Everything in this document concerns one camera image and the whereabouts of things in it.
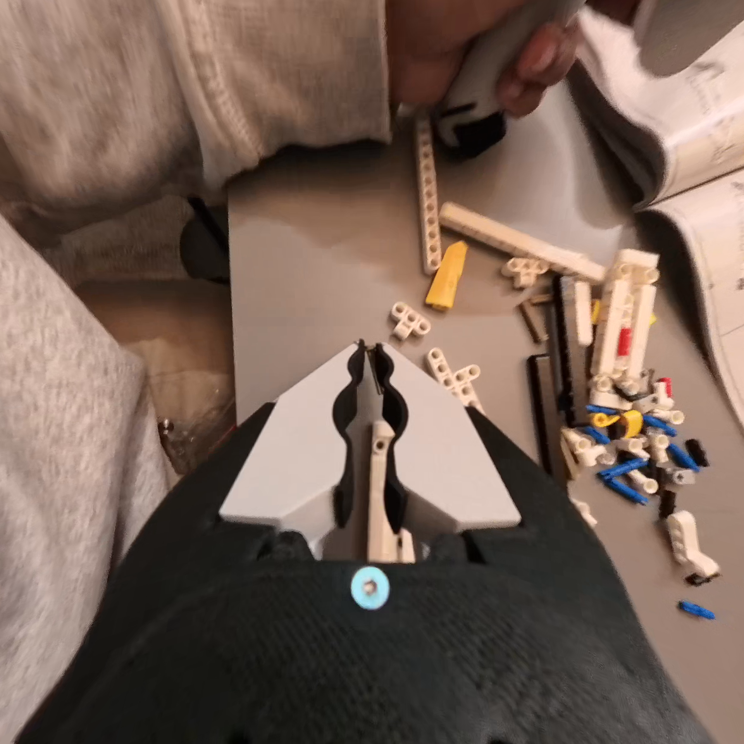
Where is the white lego panel plate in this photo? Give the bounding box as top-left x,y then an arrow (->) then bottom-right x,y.
366,421 -> 417,563

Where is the white bent lego liftarm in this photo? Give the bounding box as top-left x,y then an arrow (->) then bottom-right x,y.
665,510 -> 722,583

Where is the person's left hand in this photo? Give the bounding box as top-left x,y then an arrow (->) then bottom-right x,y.
386,0 -> 585,120

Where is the thin white lego beam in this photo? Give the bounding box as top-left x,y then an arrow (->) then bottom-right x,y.
414,116 -> 443,276

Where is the white lego cross connector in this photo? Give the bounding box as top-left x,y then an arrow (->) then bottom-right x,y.
503,256 -> 551,289

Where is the yellow lego panel piece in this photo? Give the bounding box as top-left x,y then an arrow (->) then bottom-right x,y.
425,241 -> 469,309

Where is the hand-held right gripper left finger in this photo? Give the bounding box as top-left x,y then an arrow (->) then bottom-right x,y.
220,342 -> 365,559

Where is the white lego frame assembly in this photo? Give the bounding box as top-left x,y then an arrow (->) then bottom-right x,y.
590,250 -> 661,386

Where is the long black lego beam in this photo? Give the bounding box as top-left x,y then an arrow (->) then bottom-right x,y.
552,276 -> 589,420
527,355 -> 568,484

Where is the pile of small lego pieces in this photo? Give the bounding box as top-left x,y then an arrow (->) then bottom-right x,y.
561,372 -> 711,508

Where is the dark brown lego axle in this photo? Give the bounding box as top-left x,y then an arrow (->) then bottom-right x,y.
519,299 -> 551,344

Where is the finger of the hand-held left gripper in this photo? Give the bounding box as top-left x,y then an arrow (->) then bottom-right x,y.
634,0 -> 744,79

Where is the white L-shaped lego liftarm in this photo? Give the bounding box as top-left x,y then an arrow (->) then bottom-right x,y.
425,348 -> 484,409

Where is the long white lego brick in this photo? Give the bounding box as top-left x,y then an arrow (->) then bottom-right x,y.
439,202 -> 607,285

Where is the short white lego beam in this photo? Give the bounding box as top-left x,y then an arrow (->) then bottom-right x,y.
572,279 -> 595,345

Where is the white T-shaped lego connector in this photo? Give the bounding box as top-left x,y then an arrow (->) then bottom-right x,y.
389,302 -> 432,341

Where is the person's left forearm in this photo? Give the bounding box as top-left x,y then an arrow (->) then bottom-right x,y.
0,0 -> 393,257

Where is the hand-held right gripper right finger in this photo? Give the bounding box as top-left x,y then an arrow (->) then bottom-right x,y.
377,342 -> 523,554

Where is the lego instruction booklet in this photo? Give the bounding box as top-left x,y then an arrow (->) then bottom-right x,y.
572,6 -> 744,431

